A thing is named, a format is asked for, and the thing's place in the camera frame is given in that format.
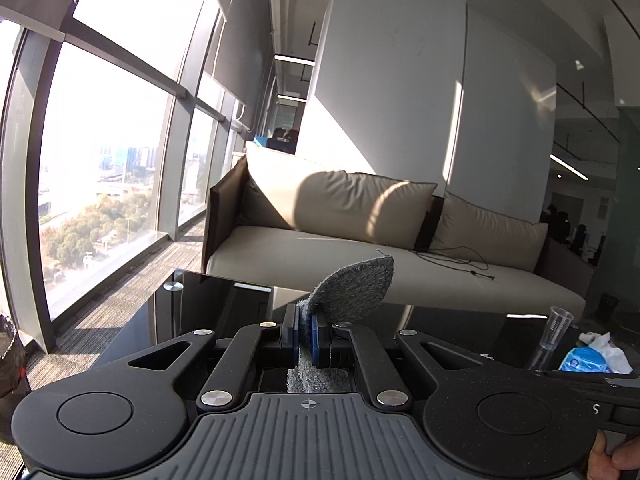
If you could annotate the round metal table cap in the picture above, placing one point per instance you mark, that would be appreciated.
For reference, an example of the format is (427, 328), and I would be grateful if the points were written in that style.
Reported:
(173, 286)

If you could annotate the person's right hand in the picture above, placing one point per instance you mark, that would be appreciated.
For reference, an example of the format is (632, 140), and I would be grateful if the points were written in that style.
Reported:
(612, 460)

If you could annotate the small beige sofa cushion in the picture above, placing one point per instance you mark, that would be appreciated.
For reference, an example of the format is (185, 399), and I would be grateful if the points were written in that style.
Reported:
(492, 237)

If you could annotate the linear ceiling light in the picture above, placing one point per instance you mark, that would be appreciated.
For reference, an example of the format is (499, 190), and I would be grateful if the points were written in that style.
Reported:
(291, 97)
(569, 166)
(295, 59)

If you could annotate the black bag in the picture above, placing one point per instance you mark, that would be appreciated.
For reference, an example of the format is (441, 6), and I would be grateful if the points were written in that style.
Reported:
(11, 360)

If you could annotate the beige sofa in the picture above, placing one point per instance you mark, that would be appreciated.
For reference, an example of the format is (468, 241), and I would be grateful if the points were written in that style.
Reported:
(310, 252)

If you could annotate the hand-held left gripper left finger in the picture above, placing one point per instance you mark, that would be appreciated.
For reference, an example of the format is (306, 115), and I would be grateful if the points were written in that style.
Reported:
(295, 334)

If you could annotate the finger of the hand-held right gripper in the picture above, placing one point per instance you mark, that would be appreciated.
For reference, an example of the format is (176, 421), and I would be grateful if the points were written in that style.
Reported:
(575, 376)

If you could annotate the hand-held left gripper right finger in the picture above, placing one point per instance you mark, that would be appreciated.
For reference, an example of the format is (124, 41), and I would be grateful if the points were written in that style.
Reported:
(316, 341)

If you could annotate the grey towel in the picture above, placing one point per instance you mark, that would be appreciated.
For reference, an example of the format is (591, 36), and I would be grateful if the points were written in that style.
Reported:
(350, 285)

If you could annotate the large beige sofa cushion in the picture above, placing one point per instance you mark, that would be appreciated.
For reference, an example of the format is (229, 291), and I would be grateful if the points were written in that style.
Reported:
(345, 205)

